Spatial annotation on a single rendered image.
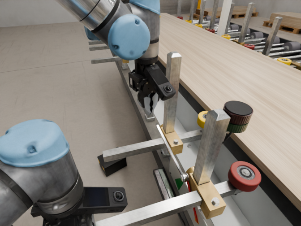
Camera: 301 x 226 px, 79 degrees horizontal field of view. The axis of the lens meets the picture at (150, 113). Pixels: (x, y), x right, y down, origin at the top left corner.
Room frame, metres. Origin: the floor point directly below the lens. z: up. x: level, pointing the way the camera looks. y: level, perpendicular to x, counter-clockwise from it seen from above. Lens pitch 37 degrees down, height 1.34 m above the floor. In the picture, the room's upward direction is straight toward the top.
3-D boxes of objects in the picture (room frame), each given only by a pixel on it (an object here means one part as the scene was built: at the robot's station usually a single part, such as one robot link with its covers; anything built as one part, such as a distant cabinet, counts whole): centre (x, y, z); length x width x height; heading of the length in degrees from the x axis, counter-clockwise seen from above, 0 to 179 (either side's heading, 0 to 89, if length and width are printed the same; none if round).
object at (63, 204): (0.17, 0.16, 1.05); 0.08 x 0.08 x 0.05
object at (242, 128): (0.32, -0.19, 1.08); 0.06 x 0.06 x 0.02
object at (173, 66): (0.55, -0.07, 0.92); 0.04 x 0.04 x 0.48; 17
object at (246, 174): (0.31, -0.27, 0.85); 0.08 x 0.08 x 0.11
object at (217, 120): (0.31, -0.15, 0.87); 0.04 x 0.04 x 0.48; 17
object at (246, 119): (0.32, -0.19, 1.10); 0.06 x 0.06 x 0.02
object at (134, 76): (0.54, 0.02, 1.09); 0.09 x 0.08 x 0.12; 38
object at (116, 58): (1.45, 0.26, 0.80); 0.44 x 0.03 x 0.04; 107
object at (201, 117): (0.55, -0.23, 0.85); 0.08 x 0.08 x 0.11
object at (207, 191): (0.29, -0.16, 0.85); 0.14 x 0.06 x 0.05; 17
